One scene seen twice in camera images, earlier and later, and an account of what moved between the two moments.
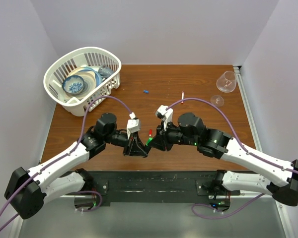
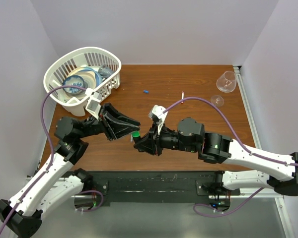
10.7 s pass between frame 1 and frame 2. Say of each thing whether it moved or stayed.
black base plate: stayed
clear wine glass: stayed
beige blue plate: stayed
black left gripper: moved
